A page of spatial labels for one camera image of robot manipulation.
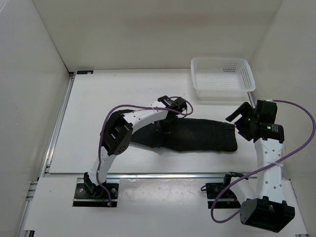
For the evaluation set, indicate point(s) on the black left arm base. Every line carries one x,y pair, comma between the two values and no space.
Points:
83,197

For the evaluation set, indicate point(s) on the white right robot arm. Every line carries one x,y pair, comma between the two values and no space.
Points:
264,207

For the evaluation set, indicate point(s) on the black corner bracket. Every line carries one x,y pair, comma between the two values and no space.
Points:
85,72

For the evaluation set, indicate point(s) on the black trousers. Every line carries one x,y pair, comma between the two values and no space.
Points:
188,135

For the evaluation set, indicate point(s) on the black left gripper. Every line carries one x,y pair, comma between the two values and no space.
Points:
168,129

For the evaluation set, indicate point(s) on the aluminium left side rail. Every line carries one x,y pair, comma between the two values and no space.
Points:
46,160

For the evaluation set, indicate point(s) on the white front cover board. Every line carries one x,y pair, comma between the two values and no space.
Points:
146,208

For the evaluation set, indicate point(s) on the white perforated plastic basket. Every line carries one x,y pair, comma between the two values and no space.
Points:
221,77

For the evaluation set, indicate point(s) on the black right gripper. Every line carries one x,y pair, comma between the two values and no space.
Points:
245,110

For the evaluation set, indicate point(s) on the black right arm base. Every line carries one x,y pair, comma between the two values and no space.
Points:
228,199

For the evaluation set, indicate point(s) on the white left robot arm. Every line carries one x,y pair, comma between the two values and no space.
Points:
116,132

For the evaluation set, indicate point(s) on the aluminium front rail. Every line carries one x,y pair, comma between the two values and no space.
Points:
165,175

